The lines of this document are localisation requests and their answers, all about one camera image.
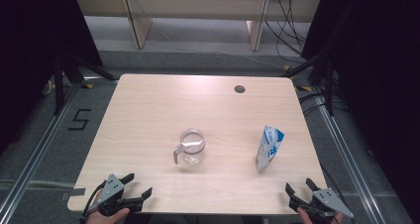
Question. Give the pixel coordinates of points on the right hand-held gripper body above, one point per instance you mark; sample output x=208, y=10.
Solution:
x=330, y=200

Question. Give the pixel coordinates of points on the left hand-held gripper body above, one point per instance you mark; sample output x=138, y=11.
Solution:
x=110, y=186

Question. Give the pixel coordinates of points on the clear glass pitcher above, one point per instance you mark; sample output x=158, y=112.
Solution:
x=193, y=151

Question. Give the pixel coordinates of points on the person's right hand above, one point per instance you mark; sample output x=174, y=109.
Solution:
x=303, y=217

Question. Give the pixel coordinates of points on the person's left hand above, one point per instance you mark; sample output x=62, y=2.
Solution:
x=105, y=219

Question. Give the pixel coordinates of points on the grey tape strip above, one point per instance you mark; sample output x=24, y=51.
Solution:
x=74, y=192

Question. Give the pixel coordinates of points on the yellow and black tape marker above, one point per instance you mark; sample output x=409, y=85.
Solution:
x=304, y=89

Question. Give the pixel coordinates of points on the black metal stand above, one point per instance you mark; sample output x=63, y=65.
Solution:
x=59, y=85
x=328, y=85

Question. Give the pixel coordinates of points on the black curtain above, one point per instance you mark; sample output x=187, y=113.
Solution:
x=33, y=35
x=379, y=68

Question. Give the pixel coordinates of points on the beige wooden shelf unit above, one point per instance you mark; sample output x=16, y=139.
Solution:
x=198, y=6

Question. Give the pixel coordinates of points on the aluminium floor rail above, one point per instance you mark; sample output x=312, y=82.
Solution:
x=346, y=151
x=36, y=151

